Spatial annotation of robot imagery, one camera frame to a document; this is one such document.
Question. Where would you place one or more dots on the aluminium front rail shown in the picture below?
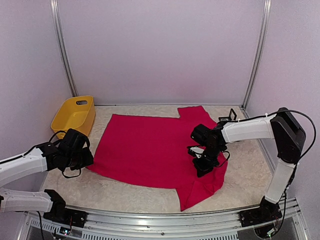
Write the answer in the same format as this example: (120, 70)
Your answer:
(114, 225)

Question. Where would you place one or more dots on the yellow plastic basket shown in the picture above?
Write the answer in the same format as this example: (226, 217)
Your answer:
(75, 113)

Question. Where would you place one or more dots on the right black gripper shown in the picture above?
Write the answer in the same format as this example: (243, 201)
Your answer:
(202, 170)

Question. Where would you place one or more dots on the right aluminium post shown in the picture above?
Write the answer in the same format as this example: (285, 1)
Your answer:
(258, 53)

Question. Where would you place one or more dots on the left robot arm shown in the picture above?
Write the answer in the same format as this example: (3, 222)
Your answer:
(42, 158)

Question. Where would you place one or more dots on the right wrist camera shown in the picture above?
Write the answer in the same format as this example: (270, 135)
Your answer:
(196, 151)

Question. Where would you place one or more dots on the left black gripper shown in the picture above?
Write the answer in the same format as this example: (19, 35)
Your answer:
(89, 159)

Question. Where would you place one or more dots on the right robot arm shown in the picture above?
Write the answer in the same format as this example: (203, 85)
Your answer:
(280, 127)

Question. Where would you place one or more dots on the magenta t-shirt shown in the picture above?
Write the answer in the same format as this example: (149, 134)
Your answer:
(152, 152)

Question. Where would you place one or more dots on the black brooch display box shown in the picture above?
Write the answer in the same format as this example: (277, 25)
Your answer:
(232, 116)

